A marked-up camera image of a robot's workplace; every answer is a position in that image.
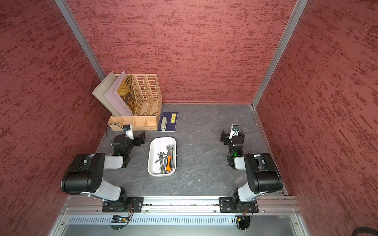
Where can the corner aluminium post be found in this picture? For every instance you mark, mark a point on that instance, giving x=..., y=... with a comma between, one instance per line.
x=288, y=31
x=78, y=33

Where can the dark blue notebook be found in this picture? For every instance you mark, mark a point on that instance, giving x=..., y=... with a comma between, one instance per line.
x=172, y=118

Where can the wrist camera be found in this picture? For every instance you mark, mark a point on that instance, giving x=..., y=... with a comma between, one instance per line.
x=127, y=128
x=234, y=129

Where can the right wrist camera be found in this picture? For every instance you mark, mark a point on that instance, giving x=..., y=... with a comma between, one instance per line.
x=234, y=129

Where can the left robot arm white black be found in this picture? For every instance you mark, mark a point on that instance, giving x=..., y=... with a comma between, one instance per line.
x=85, y=174

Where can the silver open end wrench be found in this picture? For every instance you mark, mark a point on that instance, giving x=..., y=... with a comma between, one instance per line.
x=159, y=155

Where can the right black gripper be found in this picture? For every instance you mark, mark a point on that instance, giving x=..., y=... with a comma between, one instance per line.
x=226, y=136

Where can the aluminium front rail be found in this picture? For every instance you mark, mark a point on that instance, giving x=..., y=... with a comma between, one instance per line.
x=185, y=205

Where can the white plastic storage box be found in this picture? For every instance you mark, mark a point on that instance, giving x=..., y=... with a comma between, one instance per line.
x=156, y=146

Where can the right corner aluminium post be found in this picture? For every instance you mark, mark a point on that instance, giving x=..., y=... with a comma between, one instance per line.
x=288, y=31

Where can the large silver combination wrench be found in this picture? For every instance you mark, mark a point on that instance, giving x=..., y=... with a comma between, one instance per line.
x=170, y=157

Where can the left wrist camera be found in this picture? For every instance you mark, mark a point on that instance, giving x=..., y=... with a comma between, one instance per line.
x=127, y=128

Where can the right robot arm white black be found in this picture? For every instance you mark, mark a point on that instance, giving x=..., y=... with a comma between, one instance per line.
x=262, y=173

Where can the silver stapler on notebook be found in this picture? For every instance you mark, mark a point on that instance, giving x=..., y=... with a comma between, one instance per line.
x=163, y=123

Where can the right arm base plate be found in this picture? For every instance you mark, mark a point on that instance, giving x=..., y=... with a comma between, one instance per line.
x=231, y=205

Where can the small silver combination wrench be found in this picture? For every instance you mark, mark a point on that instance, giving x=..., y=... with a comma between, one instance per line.
x=162, y=158

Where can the medium silver combination wrench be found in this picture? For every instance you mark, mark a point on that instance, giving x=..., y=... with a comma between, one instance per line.
x=163, y=166

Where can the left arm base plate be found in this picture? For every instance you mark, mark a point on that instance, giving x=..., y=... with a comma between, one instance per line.
x=127, y=205

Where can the yellow patterned book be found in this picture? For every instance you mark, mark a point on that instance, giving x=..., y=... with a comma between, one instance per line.
x=126, y=92

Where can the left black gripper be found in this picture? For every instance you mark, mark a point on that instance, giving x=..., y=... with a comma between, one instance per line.
x=138, y=142

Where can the orange handled adjustable wrench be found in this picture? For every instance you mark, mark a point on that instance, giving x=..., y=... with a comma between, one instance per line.
x=167, y=171

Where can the left corner aluminium post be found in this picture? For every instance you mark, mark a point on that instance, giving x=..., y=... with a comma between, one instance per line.
x=78, y=33

